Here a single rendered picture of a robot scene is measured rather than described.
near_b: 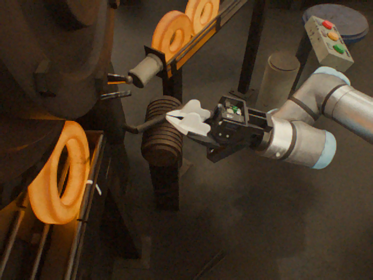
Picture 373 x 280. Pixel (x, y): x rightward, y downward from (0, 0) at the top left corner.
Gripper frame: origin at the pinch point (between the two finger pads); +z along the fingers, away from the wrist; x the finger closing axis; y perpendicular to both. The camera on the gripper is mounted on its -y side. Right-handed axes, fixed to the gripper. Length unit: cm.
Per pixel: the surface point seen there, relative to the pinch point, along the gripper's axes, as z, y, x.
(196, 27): -5.8, -3.0, -43.3
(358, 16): -92, -4, -102
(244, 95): -55, -60, -86
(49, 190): 18.0, -0.1, 20.3
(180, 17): 0.9, 2.4, -36.2
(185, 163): -24, -70, -37
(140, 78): 7.6, -9.4, -20.3
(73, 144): 17.8, -5.6, 7.6
